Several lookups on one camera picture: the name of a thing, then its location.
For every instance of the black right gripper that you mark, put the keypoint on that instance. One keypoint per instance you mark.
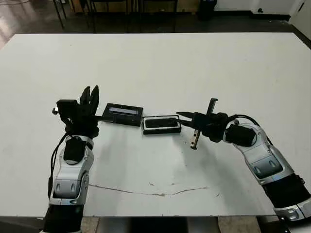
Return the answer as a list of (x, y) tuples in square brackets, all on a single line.
[(213, 126)]

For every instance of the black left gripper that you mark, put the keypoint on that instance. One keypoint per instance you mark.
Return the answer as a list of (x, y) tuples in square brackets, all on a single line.
[(82, 126)]

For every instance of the black ribbed camera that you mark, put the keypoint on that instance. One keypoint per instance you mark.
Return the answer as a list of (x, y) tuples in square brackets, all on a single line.
[(160, 122)]

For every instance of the black box lid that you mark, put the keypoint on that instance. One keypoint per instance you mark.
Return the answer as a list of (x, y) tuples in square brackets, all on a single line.
[(121, 119)]

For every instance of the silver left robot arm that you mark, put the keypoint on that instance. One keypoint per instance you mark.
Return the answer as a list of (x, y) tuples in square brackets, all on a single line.
[(69, 174)]

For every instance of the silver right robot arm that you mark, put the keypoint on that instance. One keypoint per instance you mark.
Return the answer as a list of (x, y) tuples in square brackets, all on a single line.
[(262, 157)]

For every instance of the black box with white insert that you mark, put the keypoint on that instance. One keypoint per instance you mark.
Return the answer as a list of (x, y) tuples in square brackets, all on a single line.
[(160, 131)]

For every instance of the dark grey robot lower body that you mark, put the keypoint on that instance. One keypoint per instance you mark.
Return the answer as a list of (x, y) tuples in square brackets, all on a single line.
[(158, 225)]

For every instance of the black bin with purple bag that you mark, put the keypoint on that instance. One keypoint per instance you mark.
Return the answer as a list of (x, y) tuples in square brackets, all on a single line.
[(206, 9)]

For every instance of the white door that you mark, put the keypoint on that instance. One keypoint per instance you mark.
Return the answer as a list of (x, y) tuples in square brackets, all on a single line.
[(298, 11)]

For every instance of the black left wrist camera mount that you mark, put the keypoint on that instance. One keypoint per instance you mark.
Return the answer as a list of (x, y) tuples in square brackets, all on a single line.
[(66, 108)]

